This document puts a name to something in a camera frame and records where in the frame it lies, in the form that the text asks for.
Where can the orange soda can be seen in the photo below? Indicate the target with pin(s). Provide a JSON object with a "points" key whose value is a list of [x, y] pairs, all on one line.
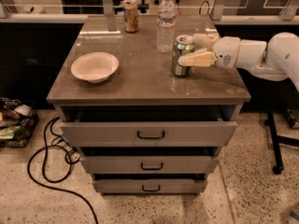
{"points": [[130, 16]]}

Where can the green soda can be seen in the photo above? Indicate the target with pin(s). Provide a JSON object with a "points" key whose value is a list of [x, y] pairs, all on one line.
{"points": [[183, 46]]}

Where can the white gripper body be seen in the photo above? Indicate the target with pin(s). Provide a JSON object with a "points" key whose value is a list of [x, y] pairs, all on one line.
{"points": [[226, 51]]}

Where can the tray of snack packages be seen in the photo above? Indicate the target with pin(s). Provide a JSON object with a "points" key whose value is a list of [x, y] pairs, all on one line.
{"points": [[18, 120]]}

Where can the black stand with wheel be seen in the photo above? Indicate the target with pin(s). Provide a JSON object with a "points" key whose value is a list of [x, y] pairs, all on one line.
{"points": [[276, 141]]}

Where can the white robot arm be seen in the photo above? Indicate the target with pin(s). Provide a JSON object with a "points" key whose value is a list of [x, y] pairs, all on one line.
{"points": [[274, 60]]}

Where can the grey drawer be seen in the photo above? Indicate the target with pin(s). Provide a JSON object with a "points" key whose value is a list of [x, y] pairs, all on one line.
{"points": [[149, 164], [149, 134], [150, 186]]}

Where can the grey drawer cabinet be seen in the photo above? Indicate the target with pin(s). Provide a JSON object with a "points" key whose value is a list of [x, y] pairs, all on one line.
{"points": [[143, 89]]}

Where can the white paper bowl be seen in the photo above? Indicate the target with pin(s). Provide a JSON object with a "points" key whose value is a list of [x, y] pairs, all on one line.
{"points": [[95, 67]]}

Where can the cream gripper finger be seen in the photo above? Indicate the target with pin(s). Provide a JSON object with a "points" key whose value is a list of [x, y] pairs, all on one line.
{"points": [[203, 41], [199, 58]]}

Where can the clear plastic water bottle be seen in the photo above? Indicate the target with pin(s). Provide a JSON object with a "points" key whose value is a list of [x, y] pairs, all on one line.
{"points": [[166, 20]]}

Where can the bottom grey drawer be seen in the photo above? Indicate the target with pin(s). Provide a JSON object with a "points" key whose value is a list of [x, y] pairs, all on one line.
{"points": [[150, 186]]}

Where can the middle grey drawer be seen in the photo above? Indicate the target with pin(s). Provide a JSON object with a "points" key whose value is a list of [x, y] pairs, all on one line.
{"points": [[149, 164]]}

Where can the top grey drawer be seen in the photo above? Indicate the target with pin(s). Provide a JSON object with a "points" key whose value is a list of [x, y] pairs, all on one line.
{"points": [[149, 134]]}

